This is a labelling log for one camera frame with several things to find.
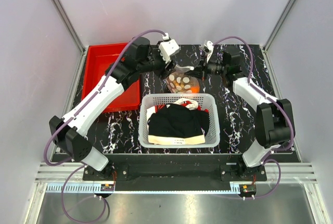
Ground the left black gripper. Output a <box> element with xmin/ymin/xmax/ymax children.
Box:
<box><xmin>138</xmin><ymin>42</ymin><xmax>176</xmax><ymax>80</ymax></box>

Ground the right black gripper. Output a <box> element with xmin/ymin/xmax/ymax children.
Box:
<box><xmin>184</xmin><ymin>53</ymin><xmax>227</xmax><ymax>82</ymax></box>

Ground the clear zip top bag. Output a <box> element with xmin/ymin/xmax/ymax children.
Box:
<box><xmin>165</xmin><ymin>65</ymin><xmax>199</xmax><ymax>93</ymax></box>

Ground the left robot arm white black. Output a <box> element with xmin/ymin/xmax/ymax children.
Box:
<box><xmin>49</xmin><ymin>35</ymin><xmax>180</xmax><ymax>180</ymax></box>

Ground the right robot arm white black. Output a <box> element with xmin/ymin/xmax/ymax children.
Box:
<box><xmin>188</xmin><ymin>47</ymin><xmax>294</xmax><ymax>181</ymax></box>

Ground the orange fake fruit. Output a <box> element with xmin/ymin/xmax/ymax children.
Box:
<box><xmin>188</xmin><ymin>84</ymin><xmax>200</xmax><ymax>93</ymax></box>

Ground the white perforated plastic basket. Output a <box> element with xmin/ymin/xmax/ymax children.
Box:
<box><xmin>138</xmin><ymin>93</ymin><xmax>220</xmax><ymax>148</ymax></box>

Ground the red white cloth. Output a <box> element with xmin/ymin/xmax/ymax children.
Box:
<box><xmin>149</xmin><ymin>98</ymin><xmax>209</xmax><ymax>113</ymax></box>

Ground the black cloth in basket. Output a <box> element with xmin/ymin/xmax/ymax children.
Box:
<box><xmin>147</xmin><ymin>104</ymin><xmax>210</xmax><ymax>138</ymax></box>

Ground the red plastic bin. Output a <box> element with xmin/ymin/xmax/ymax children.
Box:
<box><xmin>81</xmin><ymin>43</ymin><xmax>141</xmax><ymax>113</ymax></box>

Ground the beige cloth with label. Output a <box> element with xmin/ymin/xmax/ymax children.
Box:
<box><xmin>148</xmin><ymin>135</ymin><xmax>206</xmax><ymax>145</ymax></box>

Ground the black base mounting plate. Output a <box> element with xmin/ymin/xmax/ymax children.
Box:
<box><xmin>82</xmin><ymin>153</ymin><xmax>268</xmax><ymax>192</ymax></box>

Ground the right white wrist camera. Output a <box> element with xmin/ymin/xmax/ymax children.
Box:
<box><xmin>202</xmin><ymin>40</ymin><xmax>214</xmax><ymax>63</ymax></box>

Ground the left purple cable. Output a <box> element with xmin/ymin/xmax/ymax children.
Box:
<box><xmin>43</xmin><ymin>29</ymin><xmax>167</xmax><ymax>221</ymax></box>

